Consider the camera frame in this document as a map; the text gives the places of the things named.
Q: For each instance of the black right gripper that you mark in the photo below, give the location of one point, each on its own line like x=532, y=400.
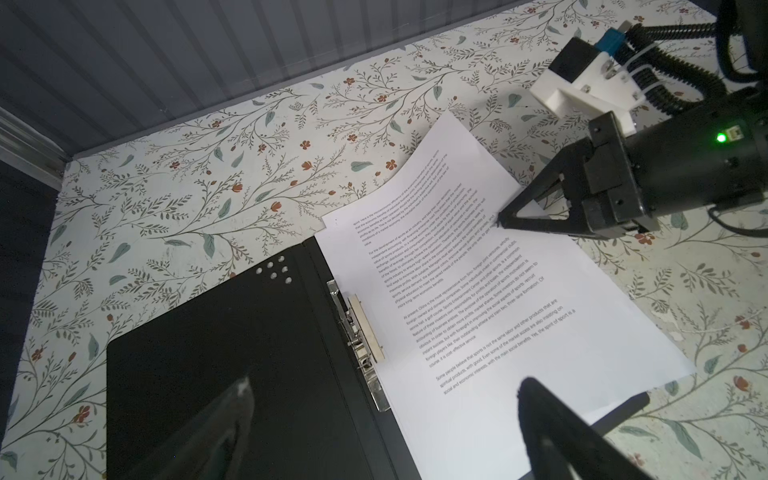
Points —
x=714, y=156

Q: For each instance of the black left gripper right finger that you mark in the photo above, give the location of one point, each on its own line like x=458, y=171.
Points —
x=560, y=445

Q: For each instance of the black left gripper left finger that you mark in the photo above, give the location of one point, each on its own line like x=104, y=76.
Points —
x=211, y=445

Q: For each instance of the red folder black inside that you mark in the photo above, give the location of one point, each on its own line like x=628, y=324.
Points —
x=320, y=411

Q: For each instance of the printed paper sheet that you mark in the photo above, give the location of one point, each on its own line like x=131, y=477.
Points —
x=462, y=311

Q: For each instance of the floral patterned table mat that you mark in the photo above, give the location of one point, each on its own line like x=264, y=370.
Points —
x=145, y=226

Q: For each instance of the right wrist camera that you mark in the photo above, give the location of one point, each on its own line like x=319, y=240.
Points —
x=588, y=78

